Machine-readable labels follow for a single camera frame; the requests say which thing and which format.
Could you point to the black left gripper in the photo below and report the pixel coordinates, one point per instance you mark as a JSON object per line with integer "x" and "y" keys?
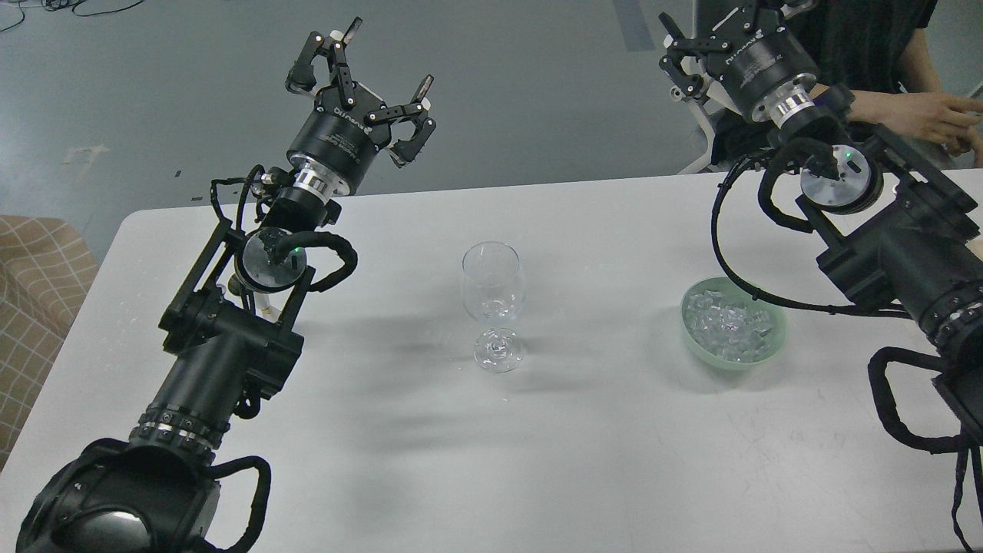
{"x": 350, "y": 124}

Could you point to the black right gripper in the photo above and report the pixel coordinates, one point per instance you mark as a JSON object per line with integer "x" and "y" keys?
{"x": 749, "y": 49}

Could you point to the steel cocktail jigger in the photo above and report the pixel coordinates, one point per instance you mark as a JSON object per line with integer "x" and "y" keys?
{"x": 251, "y": 301}

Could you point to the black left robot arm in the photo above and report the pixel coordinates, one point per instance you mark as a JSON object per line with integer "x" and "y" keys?
{"x": 230, "y": 327}

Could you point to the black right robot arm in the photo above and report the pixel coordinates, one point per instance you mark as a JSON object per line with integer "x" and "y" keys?
{"x": 896, "y": 229}

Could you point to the clear wine glass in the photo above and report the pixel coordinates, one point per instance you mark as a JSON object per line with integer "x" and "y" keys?
{"x": 493, "y": 288}

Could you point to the green bowl of ice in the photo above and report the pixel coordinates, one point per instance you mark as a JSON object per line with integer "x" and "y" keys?
{"x": 728, "y": 330}

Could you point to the person's hand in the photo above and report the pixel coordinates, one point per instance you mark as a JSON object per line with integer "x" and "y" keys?
{"x": 944, "y": 119}

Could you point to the white office chair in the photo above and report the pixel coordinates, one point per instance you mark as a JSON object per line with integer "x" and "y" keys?
{"x": 707, "y": 108}

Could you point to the seated person in black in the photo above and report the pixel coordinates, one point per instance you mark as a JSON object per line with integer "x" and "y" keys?
{"x": 874, "y": 48}

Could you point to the tan checked armchair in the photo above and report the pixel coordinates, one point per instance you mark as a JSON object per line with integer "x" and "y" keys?
{"x": 46, "y": 273}

